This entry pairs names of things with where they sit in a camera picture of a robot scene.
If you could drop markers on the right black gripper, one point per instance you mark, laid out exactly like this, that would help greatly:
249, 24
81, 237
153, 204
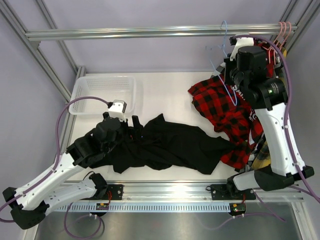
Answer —
229, 64

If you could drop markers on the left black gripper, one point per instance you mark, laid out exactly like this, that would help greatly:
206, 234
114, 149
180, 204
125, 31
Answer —
131, 134

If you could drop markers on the black polo shirt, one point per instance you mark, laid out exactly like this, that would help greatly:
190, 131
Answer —
164, 144

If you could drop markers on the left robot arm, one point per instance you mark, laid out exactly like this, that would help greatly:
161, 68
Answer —
31, 203

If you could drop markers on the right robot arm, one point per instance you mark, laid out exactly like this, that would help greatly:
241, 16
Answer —
246, 68

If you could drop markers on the grey white plaid shirt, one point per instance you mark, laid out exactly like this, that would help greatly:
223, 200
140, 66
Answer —
219, 70

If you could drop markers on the red black plaid shirt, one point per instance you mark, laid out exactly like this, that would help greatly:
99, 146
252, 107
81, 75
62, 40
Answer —
226, 108

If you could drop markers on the yellow plaid shirt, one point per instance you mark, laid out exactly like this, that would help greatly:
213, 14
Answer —
274, 68

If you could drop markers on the white plastic basket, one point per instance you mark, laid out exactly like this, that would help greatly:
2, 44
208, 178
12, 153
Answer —
108, 88

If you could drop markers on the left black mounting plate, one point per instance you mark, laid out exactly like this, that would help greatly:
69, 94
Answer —
115, 191

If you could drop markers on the black mounting plate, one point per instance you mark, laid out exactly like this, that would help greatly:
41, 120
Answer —
115, 191
220, 192

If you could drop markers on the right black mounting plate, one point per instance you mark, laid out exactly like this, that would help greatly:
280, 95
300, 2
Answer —
220, 192

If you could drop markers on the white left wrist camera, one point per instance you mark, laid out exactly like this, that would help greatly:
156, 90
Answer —
116, 109

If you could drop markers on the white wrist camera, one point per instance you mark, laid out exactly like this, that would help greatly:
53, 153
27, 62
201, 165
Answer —
116, 109
239, 42

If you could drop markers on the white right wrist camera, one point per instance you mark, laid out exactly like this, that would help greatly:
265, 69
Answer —
239, 42

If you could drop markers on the pink wire hanger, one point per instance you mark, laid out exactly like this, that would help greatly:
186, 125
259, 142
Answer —
282, 40
270, 51

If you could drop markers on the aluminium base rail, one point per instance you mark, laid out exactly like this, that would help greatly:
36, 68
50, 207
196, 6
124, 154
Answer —
192, 191

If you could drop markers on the right aluminium frame post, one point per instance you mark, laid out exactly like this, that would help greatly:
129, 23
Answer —
301, 13

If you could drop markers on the aluminium frame post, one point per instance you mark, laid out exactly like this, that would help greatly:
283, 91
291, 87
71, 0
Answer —
33, 47
301, 13

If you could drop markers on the white slotted cable duct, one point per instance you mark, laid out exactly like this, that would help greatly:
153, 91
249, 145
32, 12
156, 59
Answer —
147, 207

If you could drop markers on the aluminium hanging rail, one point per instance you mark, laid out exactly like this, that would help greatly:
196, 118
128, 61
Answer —
266, 29

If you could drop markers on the left aluminium frame post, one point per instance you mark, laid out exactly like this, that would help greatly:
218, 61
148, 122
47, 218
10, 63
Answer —
33, 47

